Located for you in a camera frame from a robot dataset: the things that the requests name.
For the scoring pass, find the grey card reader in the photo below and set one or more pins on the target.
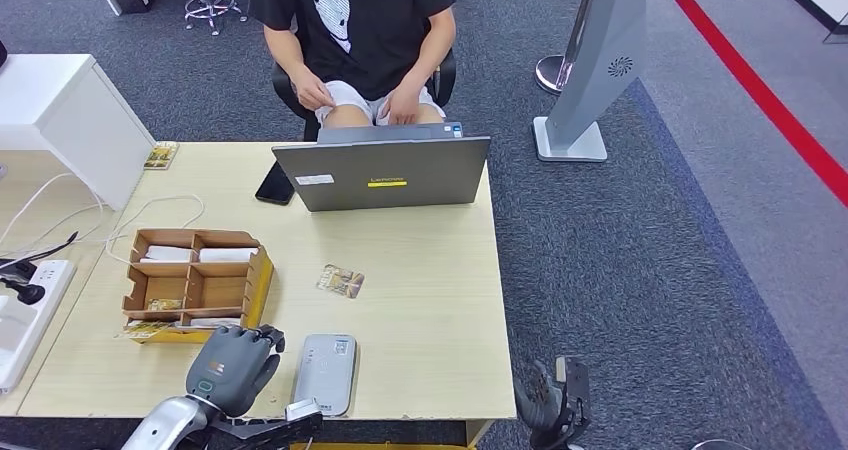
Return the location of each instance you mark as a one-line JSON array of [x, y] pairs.
[[324, 374]]

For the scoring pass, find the gold card in organizer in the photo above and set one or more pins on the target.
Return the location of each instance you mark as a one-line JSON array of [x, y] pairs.
[[164, 305]]

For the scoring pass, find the white power strip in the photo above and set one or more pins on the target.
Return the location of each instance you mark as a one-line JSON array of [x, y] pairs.
[[33, 314]]

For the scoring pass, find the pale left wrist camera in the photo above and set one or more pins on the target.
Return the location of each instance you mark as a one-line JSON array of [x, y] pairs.
[[303, 410]]

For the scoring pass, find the black office chair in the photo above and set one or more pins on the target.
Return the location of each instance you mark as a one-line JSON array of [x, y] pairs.
[[285, 89]]

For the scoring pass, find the gold card under organizer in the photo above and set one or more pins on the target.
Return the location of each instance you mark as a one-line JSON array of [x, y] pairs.
[[142, 331]]

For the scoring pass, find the black smartphone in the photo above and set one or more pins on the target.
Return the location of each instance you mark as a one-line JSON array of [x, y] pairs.
[[273, 185]]

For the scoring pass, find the wooden card organizer box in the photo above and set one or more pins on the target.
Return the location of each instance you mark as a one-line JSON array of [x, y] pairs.
[[199, 288]]

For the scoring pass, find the grey laptop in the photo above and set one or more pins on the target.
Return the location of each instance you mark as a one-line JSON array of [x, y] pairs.
[[384, 175]]

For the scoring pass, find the chrome stanchion post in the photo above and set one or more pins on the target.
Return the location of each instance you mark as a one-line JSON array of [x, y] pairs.
[[550, 72]]

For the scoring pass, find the white cabinet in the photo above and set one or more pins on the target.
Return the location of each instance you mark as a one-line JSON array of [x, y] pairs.
[[60, 102]]

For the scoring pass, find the black left camera bracket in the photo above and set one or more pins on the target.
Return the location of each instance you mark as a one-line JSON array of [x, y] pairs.
[[265, 434]]

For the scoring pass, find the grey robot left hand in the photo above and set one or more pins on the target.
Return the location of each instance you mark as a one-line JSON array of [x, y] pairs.
[[228, 371]]

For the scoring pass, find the person's left forearm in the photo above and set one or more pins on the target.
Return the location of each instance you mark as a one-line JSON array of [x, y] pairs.
[[434, 46]]

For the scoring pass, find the white card stack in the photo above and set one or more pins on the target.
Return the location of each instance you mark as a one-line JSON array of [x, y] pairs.
[[166, 254], [227, 255]]

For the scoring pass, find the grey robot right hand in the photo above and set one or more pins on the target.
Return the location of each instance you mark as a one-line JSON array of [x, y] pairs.
[[538, 400]]

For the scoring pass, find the chrome stool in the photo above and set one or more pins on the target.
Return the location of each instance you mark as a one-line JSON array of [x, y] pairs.
[[210, 0]]

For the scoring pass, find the person's right forearm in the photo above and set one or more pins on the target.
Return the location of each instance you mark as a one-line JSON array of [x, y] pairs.
[[285, 53]]

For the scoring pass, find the gold patterned room key card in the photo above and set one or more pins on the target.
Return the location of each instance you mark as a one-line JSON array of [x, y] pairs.
[[340, 280]]

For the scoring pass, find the grey kiosk stand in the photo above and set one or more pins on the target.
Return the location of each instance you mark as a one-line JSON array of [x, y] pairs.
[[596, 69]]

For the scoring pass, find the black power plug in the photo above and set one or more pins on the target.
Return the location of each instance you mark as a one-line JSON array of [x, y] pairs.
[[16, 271], [30, 294]]

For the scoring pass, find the person's right hand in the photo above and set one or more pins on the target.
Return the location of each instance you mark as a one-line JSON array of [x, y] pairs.
[[310, 92]]

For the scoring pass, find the person's left hand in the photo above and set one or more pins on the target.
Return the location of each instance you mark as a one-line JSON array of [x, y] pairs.
[[403, 106]]

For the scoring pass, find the white cards in slot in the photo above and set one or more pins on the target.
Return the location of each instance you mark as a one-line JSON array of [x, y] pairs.
[[208, 323]]

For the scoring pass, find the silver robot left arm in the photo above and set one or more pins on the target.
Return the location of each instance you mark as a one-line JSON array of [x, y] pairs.
[[166, 426]]

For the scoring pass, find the person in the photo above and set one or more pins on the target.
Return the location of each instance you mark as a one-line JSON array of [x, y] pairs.
[[378, 30]]

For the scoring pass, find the light wood desk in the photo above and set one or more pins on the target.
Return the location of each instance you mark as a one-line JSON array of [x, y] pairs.
[[397, 314]]

